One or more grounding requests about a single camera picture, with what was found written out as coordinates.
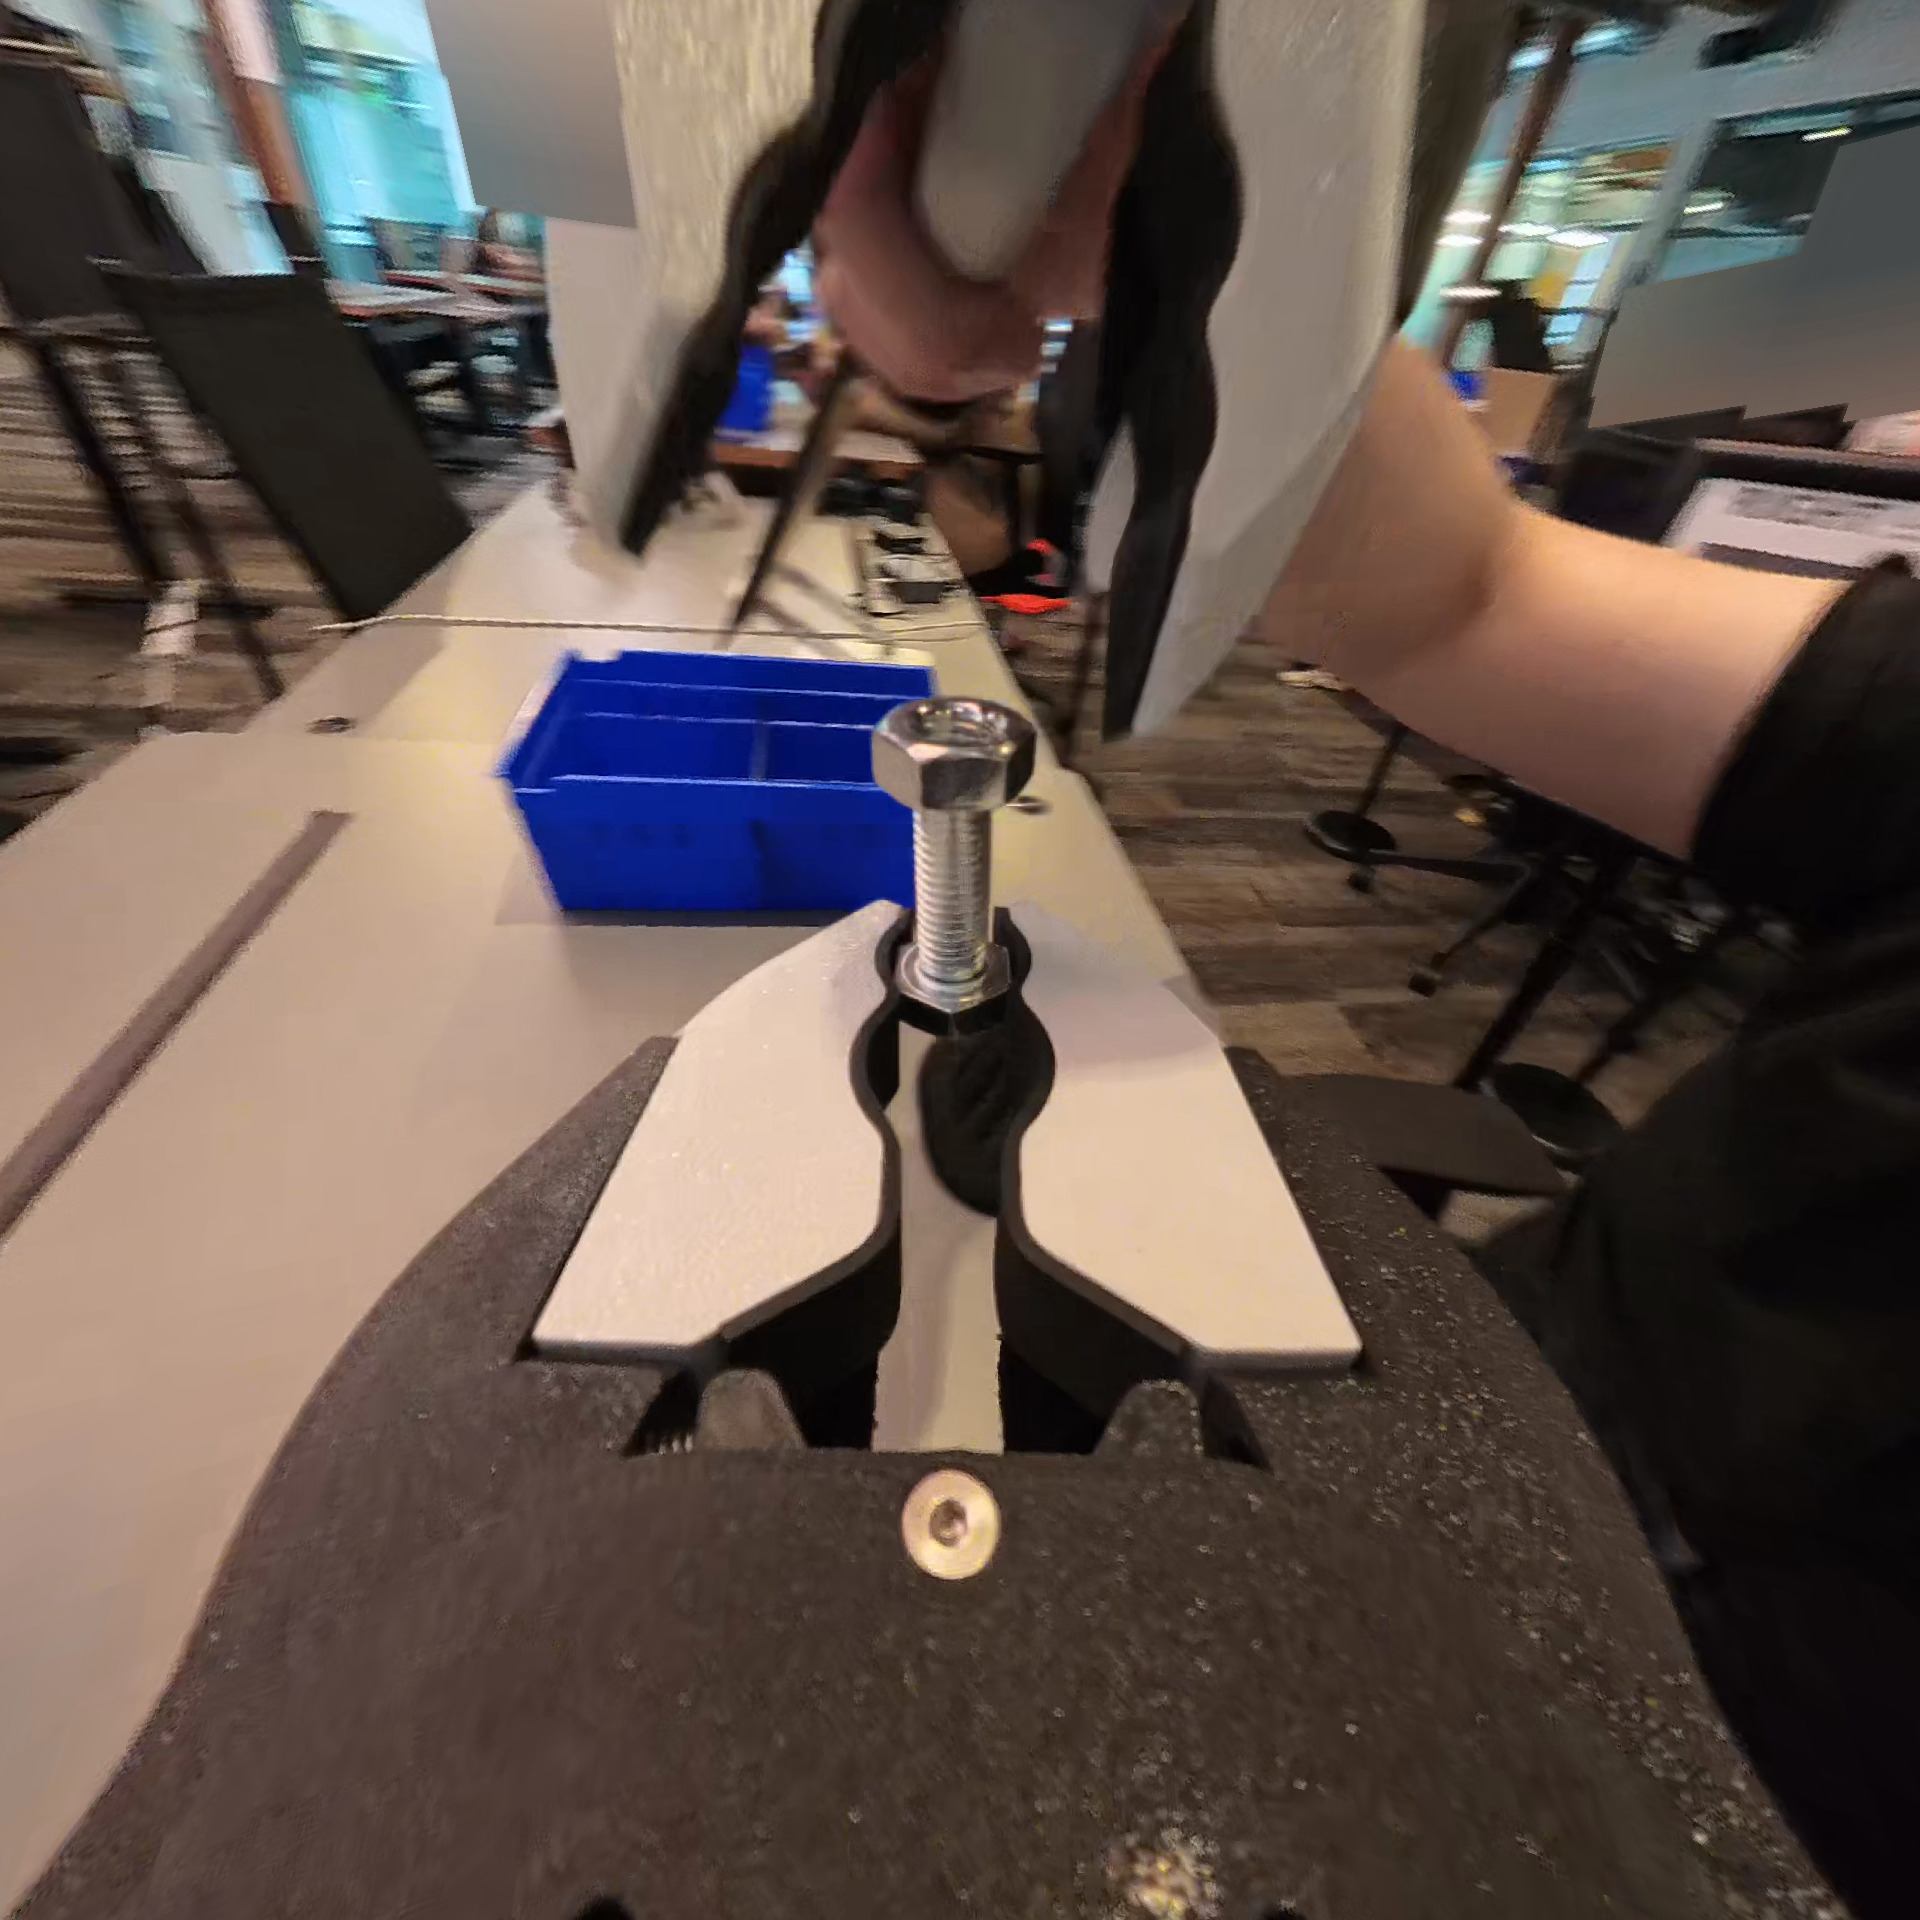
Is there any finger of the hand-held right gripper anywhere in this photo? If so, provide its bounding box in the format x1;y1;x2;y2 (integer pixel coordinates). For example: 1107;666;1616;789
1078;0;1431;741
575;0;962;561

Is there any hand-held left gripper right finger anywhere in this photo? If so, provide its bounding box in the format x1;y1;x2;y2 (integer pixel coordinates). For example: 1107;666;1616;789
995;900;1367;1451

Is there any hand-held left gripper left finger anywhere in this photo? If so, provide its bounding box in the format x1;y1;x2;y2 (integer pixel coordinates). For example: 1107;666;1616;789
532;900;914;1450

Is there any silver hex bolt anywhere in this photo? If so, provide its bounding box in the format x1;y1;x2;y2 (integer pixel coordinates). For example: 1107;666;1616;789
895;799;1024;1039

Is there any person's right forearm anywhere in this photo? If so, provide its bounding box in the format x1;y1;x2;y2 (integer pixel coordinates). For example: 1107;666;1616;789
1252;337;1853;858

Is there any person's right hand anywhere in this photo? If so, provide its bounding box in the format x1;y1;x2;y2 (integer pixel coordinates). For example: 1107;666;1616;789
808;29;1203;429

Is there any black chair armrest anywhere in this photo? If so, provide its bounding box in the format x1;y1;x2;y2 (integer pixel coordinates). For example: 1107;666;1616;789
1288;1073;1568;1202

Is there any cardboard box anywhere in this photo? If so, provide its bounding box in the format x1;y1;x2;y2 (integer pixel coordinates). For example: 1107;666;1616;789
1477;369;1568;453

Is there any tag sign board on stand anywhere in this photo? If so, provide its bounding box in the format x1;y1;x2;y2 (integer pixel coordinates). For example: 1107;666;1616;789
1664;477;1920;579

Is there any grey cord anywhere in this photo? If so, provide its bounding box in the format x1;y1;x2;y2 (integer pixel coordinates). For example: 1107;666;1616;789
315;613;902;641

